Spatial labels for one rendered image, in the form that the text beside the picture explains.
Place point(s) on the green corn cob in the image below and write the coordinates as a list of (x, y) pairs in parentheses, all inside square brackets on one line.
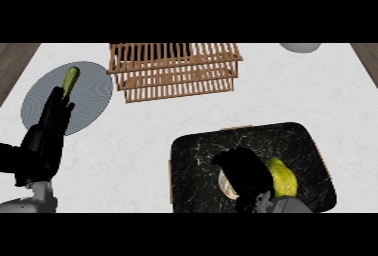
[(69, 80)]

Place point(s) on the round grey placemat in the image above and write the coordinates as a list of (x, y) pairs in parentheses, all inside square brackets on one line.
[(83, 96)]

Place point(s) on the wooden tiered shelf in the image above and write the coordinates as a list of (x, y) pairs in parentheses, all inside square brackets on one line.
[(171, 71)]

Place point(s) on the black marble tray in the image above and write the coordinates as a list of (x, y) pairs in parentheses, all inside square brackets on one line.
[(207, 160)]

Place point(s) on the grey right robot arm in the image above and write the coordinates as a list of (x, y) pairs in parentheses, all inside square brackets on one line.
[(285, 205)]

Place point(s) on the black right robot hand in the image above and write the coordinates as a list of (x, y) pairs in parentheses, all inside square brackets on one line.
[(248, 176)]

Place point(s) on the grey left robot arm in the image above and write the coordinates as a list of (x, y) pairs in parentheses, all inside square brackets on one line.
[(31, 199)]

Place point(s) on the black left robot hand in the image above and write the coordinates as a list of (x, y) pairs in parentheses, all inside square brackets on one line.
[(46, 133)]

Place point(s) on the pale grey round bowl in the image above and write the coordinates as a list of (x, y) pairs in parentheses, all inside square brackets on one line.
[(300, 47)]

